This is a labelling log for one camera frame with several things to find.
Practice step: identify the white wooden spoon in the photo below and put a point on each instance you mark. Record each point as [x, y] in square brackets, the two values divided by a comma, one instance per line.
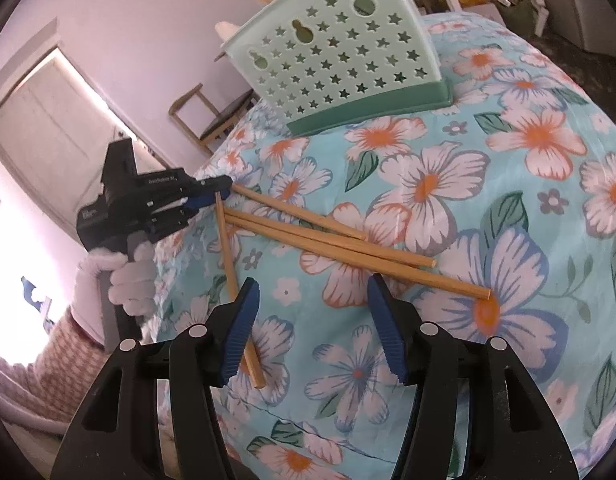
[226, 30]

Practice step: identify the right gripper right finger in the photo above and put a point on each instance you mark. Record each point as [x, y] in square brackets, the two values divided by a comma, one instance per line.
[422, 355]

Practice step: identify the wooden chair black seat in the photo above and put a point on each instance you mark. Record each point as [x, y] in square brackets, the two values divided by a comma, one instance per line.
[205, 123]

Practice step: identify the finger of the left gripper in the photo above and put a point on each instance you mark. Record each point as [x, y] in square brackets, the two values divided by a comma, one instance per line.
[210, 186]
[188, 207]

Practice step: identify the white door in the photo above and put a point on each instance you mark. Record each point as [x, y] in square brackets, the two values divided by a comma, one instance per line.
[54, 133]

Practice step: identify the wooden chopstick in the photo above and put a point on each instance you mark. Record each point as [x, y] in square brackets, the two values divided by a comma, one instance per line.
[370, 263]
[300, 213]
[250, 357]
[337, 240]

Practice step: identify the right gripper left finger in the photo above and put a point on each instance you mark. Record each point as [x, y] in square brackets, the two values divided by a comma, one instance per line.
[203, 357]

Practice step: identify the floral turquoise tablecloth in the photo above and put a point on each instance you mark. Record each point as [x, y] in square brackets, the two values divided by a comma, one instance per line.
[411, 196]

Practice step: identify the left white gloved hand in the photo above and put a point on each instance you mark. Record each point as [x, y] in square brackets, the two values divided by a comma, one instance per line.
[132, 286]

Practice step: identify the mint green utensil basket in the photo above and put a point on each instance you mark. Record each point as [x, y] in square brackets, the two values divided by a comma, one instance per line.
[325, 63]

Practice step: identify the left checkered sleeve forearm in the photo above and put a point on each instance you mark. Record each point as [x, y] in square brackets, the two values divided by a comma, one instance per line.
[44, 395]

